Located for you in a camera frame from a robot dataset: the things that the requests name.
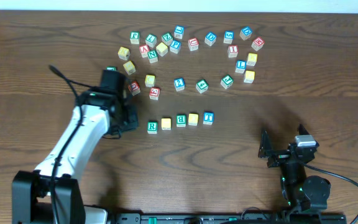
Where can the yellow S block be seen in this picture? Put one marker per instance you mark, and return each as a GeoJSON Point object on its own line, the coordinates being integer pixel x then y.
{"type": "Point", "coordinates": [129, 67]}

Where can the red E block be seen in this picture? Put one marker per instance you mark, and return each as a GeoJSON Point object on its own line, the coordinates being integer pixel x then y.
{"type": "Point", "coordinates": [154, 93]}

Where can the yellow k block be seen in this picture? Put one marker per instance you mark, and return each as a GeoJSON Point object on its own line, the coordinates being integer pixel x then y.
{"type": "Point", "coordinates": [251, 59]}
{"type": "Point", "coordinates": [124, 53]}

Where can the blue J block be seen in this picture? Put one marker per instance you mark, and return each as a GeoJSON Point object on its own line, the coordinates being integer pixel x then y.
{"type": "Point", "coordinates": [179, 32]}

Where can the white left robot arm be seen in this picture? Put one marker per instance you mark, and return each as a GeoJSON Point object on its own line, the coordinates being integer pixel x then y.
{"type": "Point", "coordinates": [51, 192]}

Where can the red I block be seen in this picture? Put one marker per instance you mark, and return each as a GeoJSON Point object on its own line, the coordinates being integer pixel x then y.
{"type": "Point", "coordinates": [232, 51]}

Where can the blue Q block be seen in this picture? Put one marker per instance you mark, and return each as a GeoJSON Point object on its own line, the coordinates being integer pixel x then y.
{"type": "Point", "coordinates": [245, 33]}

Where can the red U block far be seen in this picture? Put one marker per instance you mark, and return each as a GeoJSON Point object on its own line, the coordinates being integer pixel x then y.
{"type": "Point", "coordinates": [193, 44]}

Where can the green V block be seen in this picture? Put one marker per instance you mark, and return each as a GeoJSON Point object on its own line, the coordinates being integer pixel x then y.
{"type": "Point", "coordinates": [111, 68]}

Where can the blue L block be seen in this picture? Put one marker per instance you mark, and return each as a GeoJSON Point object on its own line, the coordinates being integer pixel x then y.
{"type": "Point", "coordinates": [240, 66]}

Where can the red M block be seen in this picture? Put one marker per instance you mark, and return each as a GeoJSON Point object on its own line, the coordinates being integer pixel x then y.
{"type": "Point", "coordinates": [257, 44]}

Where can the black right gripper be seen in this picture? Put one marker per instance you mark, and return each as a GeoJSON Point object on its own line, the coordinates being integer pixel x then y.
{"type": "Point", "coordinates": [279, 155]}

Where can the green Z block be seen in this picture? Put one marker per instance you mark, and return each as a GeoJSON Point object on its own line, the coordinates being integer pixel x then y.
{"type": "Point", "coordinates": [167, 38]}

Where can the green N block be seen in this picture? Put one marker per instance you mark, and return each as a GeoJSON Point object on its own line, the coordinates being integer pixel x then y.
{"type": "Point", "coordinates": [152, 56]}

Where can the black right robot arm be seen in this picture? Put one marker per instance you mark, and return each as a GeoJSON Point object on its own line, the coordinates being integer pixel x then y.
{"type": "Point", "coordinates": [305, 194]}

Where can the yellow K block right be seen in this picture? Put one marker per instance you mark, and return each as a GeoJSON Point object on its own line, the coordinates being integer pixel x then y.
{"type": "Point", "coordinates": [251, 59]}

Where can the blue 2 block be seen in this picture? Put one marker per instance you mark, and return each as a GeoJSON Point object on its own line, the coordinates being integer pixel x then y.
{"type": "Point", "coordinates": [179, 84]}

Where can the blue P block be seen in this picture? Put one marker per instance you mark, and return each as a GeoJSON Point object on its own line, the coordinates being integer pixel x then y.
{"type": "Point", "coordinates": [175, 46]}

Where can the blue T block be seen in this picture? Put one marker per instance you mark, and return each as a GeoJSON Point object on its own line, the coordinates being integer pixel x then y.
{"type": "Point", "coordinates": [208, 118]}

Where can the green R block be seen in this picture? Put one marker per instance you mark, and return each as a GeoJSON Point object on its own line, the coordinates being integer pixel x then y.
{"type": "Point", "coordinates": [152, 127]}

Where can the green 4 block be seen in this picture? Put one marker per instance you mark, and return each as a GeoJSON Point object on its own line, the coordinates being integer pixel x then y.
{"type": "Point", "coordinates": [202, 86]}

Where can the green B block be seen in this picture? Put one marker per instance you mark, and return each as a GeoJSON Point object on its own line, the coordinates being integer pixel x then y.
{"type": "Point", "coordinates": [181, 120]}

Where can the red A block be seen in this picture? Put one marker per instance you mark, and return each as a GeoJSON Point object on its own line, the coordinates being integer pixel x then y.
{"type": "Point", "coordinates": [144, 50]}

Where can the green J block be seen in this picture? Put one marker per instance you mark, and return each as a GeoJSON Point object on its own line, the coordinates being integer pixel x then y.
{"type": "Point", "coordinates": [227, 81]}

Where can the blue D block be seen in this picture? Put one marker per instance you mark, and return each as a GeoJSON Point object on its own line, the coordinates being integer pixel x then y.
{"type": "Point", "coordinates": [210, 38]}

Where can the yellow G block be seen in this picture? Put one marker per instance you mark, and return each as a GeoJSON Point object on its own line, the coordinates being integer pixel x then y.
{"type": "Point", "coordinates": [249, 76]}

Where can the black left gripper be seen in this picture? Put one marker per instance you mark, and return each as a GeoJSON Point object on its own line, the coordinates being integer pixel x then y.
{"type": "Point", "coordinates": [129, 116]}

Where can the yellow O block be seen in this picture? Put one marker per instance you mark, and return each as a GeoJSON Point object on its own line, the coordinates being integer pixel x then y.
{"type": "Point", "coordinates": [193, 119]}
{"type": "Point", "coordinates": [166, 124]}

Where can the yellow C block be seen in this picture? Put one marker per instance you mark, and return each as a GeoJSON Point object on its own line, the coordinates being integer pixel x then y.
{"type": "Point", "coordinates": [150, 81]}

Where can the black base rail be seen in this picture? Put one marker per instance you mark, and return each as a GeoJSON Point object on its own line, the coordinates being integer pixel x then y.
{"type": "Point", "coordinates": [136, 218]}

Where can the green L block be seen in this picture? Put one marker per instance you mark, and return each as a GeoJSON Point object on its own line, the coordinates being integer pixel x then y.
{"type": "Point", "coordinates": [151, 40]}

